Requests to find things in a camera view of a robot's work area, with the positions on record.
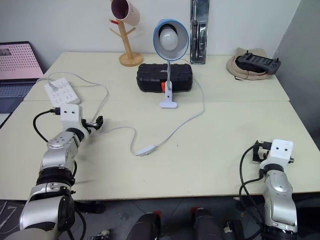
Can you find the metal bracket stand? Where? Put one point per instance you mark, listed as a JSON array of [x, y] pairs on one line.
[[198, 32]]

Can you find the wooden mug tree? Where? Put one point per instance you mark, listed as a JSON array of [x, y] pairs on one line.
[[128, 50]]

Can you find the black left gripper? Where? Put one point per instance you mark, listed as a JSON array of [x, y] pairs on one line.
[[88, 124]]

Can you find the black handheld controller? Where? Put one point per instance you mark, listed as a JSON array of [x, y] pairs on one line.
[[260, 62]]

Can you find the blue clip desk lamp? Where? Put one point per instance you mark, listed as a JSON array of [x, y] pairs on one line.
[[170, 37]]

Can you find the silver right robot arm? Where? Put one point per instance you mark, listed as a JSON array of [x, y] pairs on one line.
[[278, 197]]

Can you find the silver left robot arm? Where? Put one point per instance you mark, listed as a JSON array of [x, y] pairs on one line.
[[55, 160]]

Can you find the cream cup maroon inside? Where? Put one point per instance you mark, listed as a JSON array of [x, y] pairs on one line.
[[125, 10]]

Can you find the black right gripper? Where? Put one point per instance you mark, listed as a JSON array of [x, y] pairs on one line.
[[264, 150]]

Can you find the white power strip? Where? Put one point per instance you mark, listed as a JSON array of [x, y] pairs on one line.
[[63, 92]]

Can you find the grey laptop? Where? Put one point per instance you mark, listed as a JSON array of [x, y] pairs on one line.
[[17, 72]]

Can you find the black plastic tool case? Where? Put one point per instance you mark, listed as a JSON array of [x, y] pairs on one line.
[[152, 77]]

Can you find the beige cloth hat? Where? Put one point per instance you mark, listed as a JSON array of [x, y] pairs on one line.
[[240, 71]]

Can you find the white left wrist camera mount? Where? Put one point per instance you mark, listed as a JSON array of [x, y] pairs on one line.
[[71, 117]]

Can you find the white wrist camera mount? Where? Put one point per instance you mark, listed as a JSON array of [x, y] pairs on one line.
[[71, 117], [280, 152]]

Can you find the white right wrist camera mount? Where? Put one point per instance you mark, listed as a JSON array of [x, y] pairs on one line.
[[280, 152]]

